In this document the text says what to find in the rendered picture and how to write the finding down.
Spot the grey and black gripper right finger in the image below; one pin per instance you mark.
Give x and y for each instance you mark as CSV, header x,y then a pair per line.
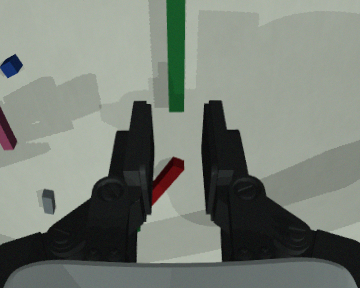
x,y
237,202

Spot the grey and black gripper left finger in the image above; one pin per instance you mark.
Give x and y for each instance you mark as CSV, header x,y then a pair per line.
x,y
98,229

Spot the small blue block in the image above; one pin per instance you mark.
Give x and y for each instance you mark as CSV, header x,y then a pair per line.
x,y
11,66

